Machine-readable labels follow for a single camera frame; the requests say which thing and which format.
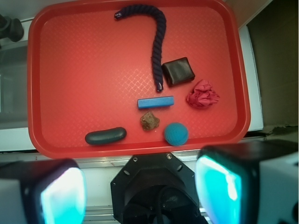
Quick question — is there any dark green oblong stone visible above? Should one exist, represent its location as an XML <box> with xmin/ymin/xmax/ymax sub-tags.
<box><xmin>85</xmin><ymin>127</ymin><xmax>127</xmax><ymax>146</ymax></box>

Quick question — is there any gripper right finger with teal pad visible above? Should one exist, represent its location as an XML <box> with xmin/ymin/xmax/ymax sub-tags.
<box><xmin>195</xmin><ymin>140</ymin><xmax>299</xmax><ymax>224</ymax></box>

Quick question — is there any black knob at left edge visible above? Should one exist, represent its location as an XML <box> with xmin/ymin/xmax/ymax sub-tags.
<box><xmin>0</xmin><ymin>15</ymin><xmax>24</xmax><ymax>42</ymax></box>

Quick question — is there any dark navy rope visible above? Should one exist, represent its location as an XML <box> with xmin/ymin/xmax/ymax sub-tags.
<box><xmin>114</xmin><ymin>5</ymin><xmax>167</xmax><ymax>93</ymax></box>

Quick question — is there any crumpled red paper ball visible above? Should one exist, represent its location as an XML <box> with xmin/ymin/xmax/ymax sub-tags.
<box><xmin>186</xmin><ymin>79</ymin><xmax>220</xmax><ymax>109</ymax></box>

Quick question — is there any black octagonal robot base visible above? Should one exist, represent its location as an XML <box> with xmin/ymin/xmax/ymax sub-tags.
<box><xmin>110</xmin><ymin>153</ymin><xmax>207</xmax><ymax>224</ymax></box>

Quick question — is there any blue rectangular block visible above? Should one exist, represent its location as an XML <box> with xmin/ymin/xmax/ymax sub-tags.
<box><xmin>137</xmin><ymin>96</ymin><xmax>174</xmax><ymax>109</ymax></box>

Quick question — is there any brown rock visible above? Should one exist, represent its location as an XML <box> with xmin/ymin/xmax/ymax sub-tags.
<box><xmin>140</xmin><ymin>112</ymin><xmax>160</xmax><ymax>131</ymax></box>

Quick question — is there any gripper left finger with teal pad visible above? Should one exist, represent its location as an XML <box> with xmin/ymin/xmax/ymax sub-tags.
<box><xmin>0</xmin><ymin>159</ymin><xmax>87</xmax><ymax>224</ymax></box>

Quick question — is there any red plastic tray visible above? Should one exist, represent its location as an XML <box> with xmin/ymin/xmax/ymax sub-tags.
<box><xmin>28</xmin><ymin>0</ymin><xmax>250</xmax><ymax>159</ymax></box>

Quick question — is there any blue ball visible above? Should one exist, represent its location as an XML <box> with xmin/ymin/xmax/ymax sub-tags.
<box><xmin>164</xmin><ymin>123</ymin><xmax>189</xmax><ymax>146</ymax></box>

